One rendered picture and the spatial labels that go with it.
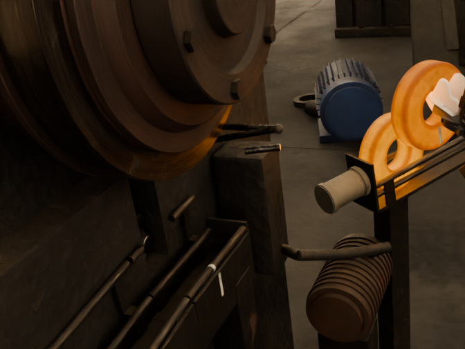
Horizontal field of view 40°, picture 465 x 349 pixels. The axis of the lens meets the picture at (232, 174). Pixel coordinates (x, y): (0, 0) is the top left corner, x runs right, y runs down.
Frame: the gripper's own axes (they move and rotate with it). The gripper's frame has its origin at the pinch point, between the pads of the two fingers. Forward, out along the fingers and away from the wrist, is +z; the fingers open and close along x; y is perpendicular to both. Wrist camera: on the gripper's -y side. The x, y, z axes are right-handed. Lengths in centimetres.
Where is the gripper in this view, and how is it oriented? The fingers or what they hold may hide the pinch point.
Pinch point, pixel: (430, 95)
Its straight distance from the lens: 115.8
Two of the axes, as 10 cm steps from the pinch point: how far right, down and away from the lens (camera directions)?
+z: -5.4, -5.4, 6.5
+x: -8.4, 3.2, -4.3
